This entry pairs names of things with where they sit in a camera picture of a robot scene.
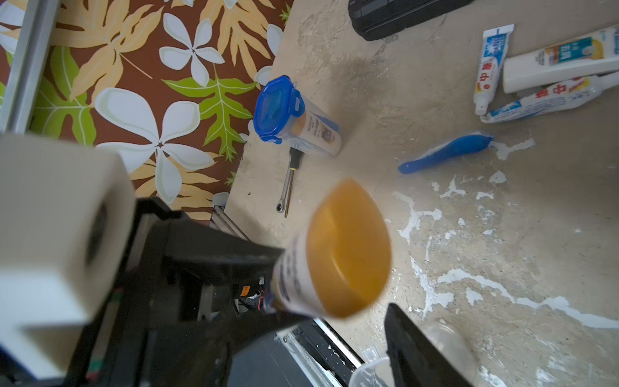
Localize toothpaste tube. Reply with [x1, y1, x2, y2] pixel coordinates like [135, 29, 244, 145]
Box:
[480, 72, 618, 124]
[473, 24, 515, 116]

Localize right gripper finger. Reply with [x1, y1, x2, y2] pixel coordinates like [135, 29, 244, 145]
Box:
[385, 303, 471, 387]

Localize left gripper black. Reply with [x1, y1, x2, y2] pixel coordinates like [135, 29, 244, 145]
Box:
[63, 198, 305, 386]

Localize black yellow screwdriver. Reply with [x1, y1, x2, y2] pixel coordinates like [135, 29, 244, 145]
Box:
[276, 147, 304, 218]

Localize blue lid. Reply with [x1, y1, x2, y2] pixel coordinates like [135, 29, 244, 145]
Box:
[253, 75, 306, 144]

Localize black plastic tool case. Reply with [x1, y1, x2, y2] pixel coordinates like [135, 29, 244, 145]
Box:
[348, 0, 472, 41]

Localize toothpaste tube middle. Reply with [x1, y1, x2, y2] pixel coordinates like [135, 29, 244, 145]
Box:
[480, 72, 618, 124]

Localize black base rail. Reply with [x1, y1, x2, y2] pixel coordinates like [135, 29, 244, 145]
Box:
[207, 202, 366, 387]

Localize white bottle upper horizontal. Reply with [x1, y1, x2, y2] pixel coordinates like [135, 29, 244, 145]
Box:
[503, 24, 618, 94]

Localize blue toothbrush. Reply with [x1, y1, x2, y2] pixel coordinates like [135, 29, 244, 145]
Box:
[398, 132, 494, 175]

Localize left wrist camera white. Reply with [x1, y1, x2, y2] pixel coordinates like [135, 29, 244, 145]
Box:
[1, 134, 135, 380]

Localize toothpaste tube top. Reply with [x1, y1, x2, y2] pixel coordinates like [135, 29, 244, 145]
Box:
[473, 24, 515, 116]

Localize white bottle barcode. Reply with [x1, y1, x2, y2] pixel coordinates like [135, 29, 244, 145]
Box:
[265, 180, 393, 319]

